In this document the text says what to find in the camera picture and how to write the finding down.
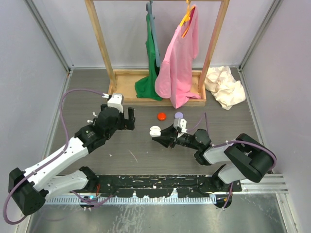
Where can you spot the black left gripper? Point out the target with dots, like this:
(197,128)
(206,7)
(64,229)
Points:
(127,124)

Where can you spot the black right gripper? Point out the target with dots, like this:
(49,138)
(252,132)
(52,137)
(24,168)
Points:
(166,139)

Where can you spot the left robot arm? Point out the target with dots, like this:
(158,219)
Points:
(31,188)

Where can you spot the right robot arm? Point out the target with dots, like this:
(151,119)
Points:
(249,159)

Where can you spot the green shirt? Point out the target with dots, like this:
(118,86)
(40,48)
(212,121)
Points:
(145,87)

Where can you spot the wooden clothes rack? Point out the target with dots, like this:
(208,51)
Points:
(122,81)

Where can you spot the pink t-shirt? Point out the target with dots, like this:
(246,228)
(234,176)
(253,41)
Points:
(174,81)

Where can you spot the cream crumpled cloth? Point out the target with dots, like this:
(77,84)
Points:
(225,89)

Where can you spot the grey clothes hanger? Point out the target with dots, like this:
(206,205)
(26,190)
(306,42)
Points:
(153,30)

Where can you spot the yellow clothes hanger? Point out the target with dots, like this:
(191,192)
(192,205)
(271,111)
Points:
(186,21)

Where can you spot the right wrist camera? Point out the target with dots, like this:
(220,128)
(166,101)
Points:
(180,125)

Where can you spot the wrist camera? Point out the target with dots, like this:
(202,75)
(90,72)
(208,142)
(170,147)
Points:
(180,125)
(115,101)

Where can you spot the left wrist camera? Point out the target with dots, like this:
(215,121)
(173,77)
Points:
(115,101)

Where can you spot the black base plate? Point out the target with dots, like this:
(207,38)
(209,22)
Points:
(156,186)

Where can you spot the slotted cable duct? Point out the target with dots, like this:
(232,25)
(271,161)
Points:
(173,199)

